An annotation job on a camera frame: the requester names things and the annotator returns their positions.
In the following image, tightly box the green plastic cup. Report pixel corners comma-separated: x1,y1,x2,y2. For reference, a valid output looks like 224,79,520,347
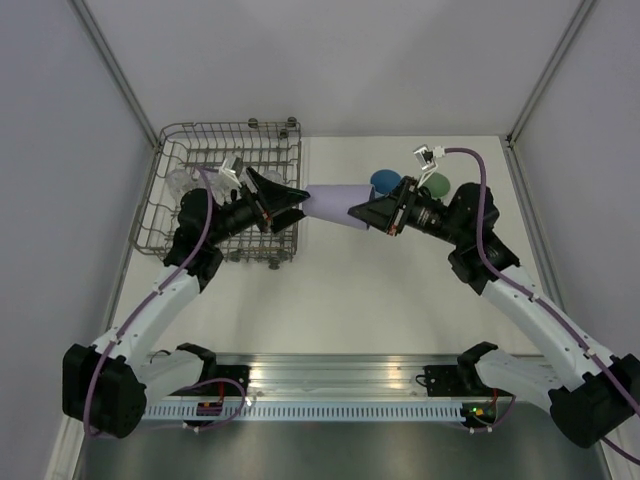
423,173,451,199

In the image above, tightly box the right aluminium frame post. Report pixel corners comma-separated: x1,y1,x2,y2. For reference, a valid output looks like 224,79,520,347
504,0,601,146

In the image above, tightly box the aluminium frame post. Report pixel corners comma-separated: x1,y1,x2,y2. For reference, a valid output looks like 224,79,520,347
504,0,601,146
69,0,160,149

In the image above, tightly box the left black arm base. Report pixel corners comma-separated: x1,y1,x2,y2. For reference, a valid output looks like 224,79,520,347
171,364,251,398

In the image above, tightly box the blue plastic cup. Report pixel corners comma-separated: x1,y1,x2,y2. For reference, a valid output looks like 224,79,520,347
370,169,402,197

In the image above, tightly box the white slotted cable duct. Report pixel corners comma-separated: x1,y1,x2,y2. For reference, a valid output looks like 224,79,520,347
143,400,464,422

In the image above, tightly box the clear glass cup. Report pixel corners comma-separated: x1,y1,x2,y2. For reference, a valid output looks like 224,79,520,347
204,168,238,204
263,170,283,184
165,169,196,202

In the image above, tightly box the grey wire dish rack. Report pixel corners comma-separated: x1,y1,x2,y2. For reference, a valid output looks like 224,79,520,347
130,117,302,260

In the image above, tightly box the left aluminium frame post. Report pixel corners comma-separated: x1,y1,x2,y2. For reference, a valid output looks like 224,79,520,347
69,0,160,149

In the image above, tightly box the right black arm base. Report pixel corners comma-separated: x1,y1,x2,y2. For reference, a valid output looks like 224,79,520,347
423,364,472,398

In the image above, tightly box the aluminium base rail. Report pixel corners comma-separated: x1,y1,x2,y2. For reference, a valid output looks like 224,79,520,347
139,352,556,399

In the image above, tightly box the purple plastic cup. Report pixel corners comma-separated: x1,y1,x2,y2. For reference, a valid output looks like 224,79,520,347
301,184,374,230

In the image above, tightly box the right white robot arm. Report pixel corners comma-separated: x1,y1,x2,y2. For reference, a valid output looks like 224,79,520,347
348,177,639,448

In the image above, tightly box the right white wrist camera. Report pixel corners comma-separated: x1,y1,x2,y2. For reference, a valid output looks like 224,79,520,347
413,145,446,187

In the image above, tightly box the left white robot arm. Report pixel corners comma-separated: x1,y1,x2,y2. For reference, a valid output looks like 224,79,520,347
62,168,311,438

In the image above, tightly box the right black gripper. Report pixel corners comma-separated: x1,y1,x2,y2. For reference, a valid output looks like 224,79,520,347
349,175,467,246

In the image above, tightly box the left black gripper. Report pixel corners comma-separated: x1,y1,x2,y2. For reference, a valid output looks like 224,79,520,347
207,167,310,246

